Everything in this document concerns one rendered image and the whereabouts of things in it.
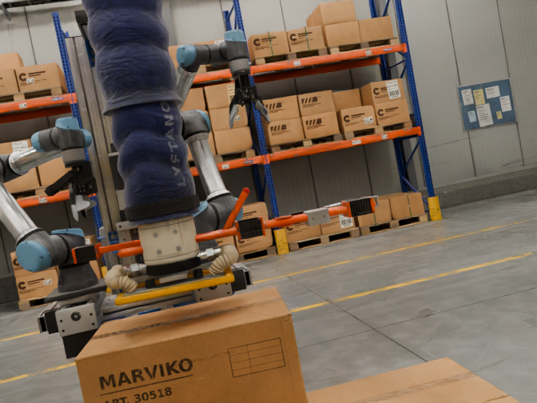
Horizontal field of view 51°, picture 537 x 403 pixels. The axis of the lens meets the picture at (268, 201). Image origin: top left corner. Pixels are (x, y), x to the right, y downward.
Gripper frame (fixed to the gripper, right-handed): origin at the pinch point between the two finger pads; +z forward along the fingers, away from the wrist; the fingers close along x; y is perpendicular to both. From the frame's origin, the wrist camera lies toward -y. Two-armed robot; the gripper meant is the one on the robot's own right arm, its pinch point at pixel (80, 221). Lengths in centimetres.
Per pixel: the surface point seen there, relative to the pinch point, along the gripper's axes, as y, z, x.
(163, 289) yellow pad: 27, 23, -40
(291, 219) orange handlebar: 68, 11, -29
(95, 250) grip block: 3.9, 10.8, -4.2
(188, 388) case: 29, 50, -46
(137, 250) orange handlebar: 20.6, 11.2, -29.0
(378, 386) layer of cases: 90, 75, -14
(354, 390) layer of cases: 82, 75, -13
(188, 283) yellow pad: 34, 22, -39
